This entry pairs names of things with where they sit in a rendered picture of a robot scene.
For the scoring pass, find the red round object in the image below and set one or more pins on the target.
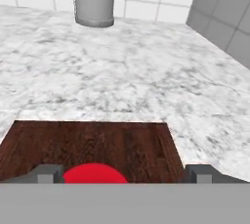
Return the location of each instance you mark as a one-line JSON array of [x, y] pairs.
[[94, 174]]

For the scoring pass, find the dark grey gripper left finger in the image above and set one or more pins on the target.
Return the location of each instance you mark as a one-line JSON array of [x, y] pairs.
[[45, 173]]

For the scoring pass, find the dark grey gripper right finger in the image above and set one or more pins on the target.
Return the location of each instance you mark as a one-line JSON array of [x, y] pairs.
[[203, 173]]

